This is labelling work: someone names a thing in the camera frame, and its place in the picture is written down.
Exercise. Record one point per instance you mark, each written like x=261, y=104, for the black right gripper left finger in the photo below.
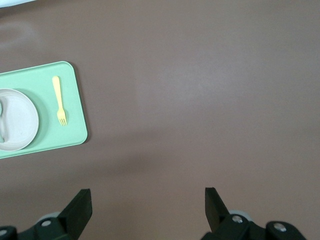
x=75, y=215

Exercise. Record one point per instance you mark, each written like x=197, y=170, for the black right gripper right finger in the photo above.
x=215, y=212

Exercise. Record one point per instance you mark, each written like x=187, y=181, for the round beige plate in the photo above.
x=20, y=120

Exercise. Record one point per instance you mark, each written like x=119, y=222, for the yellow plastic fork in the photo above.
x=59, y=100

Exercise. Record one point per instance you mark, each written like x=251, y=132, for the light green rectangular tray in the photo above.
x=72, y=112

